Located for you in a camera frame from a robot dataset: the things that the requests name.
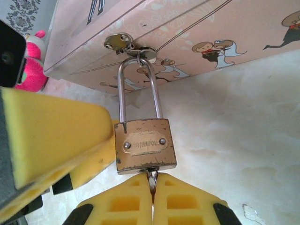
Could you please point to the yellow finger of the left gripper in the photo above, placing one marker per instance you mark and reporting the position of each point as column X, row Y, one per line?
column 93, row 164
column 58, row 131

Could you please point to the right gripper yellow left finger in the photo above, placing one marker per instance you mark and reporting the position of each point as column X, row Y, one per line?
column 122, row 204

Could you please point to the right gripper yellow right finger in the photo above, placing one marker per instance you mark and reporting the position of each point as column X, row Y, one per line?
column 187, row 206

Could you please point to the small silver key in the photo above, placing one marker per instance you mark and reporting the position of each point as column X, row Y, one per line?
column 153, row 180

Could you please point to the brass padlock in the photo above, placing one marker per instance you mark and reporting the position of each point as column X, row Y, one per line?
column 145, row 145

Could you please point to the pink cartoon tin box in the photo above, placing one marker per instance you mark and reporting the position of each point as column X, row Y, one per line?
column 187, row 28

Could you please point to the plush toy with glasses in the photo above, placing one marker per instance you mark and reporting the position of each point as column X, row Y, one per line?
column 35, row 70

